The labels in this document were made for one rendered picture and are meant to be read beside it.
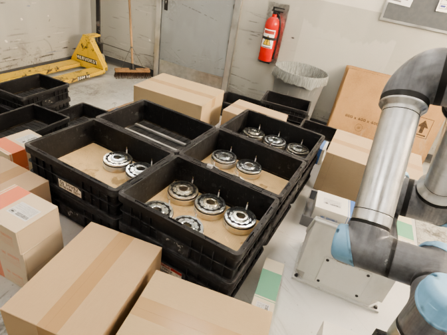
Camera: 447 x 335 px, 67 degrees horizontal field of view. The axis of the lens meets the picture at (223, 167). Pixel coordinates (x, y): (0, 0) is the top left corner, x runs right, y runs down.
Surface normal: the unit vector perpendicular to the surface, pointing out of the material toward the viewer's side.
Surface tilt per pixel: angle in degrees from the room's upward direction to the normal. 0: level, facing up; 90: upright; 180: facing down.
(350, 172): 90
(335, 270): 90
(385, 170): 49
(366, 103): 79
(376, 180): 55
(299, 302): 0
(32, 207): 0
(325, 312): 0
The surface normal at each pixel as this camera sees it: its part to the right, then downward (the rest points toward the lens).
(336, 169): -0.43, 0.43
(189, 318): 0.15, -0.83
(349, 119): -0.33, 0.23
